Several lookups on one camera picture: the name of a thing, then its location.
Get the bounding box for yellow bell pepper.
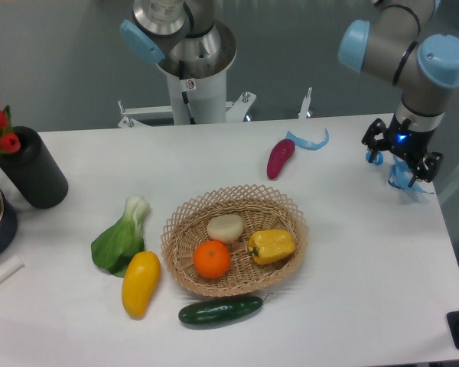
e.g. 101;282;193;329
248;229;296;265

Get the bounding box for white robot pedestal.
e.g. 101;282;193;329
119;0;238;125

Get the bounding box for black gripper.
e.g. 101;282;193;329
361;115;443;187

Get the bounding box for woven wicker basket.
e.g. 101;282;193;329
161;184;308;297

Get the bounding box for blue lanyard strap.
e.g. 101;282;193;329
387;154;435;196

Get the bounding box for green bok choy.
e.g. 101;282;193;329
91;196;151;278

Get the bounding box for yellow mango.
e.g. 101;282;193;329
121;252;161;320

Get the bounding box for orange fruit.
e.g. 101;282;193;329
193;240;231;279

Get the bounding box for green cucumber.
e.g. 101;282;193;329
178;294;269;326

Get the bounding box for purple eggplant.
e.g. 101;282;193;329
266;138;295;180

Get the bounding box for black cylindrical vase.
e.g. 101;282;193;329
0;126;69;209

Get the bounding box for small blue tag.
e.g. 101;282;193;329
366;151;383;166

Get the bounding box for blue ribbon strip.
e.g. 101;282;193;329
285;129;330;151

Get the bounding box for white mounting bracket frame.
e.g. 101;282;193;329
117;86;313;128

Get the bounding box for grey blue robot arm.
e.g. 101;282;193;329
338;1;459;187

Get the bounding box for white paper strip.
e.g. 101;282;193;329
0;255;24;284

